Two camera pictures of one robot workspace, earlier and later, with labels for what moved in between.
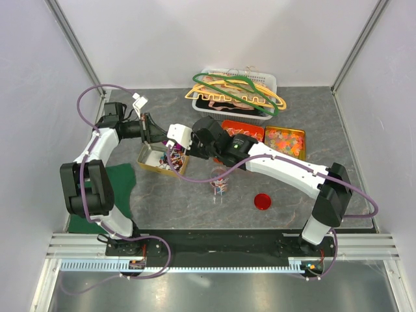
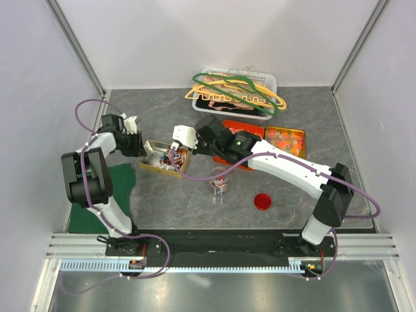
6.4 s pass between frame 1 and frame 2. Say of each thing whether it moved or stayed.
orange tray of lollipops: stayed
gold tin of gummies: stayed
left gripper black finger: moved
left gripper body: moved
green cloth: stayed
